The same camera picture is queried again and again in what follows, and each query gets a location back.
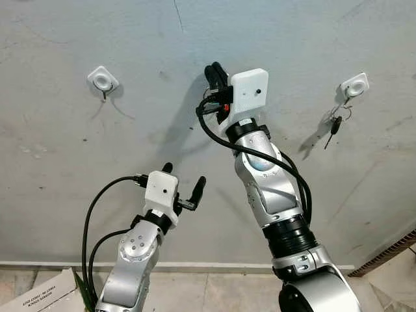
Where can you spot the green and white cardboard box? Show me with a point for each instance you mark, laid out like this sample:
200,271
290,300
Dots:
45,296

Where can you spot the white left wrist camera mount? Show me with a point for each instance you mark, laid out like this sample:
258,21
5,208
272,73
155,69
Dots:
161,192

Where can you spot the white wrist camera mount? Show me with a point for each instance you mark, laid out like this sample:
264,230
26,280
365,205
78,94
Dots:
161,192
248,94

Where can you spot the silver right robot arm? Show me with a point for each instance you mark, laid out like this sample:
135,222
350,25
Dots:
273,195

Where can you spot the maroon tiled door post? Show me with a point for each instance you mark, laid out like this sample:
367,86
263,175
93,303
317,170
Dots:
390,250

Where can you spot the white wall hook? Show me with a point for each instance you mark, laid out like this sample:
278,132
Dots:
103,79
354,84

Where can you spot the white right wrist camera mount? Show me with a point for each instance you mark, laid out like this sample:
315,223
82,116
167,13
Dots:
248,94

